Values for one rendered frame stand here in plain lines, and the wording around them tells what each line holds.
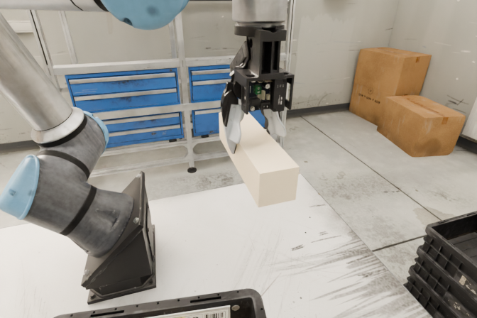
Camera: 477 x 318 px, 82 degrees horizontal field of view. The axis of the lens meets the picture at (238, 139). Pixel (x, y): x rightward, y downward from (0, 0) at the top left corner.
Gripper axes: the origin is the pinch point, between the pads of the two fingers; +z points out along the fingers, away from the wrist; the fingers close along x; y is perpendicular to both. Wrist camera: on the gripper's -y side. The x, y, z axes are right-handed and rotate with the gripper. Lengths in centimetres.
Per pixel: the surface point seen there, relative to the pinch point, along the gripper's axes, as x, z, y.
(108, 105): -48, 44, -162
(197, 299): -13.5, 15.7, 15.6
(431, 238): 72, 53, -7
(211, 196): -1, 39, -35
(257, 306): -5.5, 15.7, 19.2
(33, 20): -77, -12, -160
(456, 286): 71, 61, 7
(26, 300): -50, 39, -11
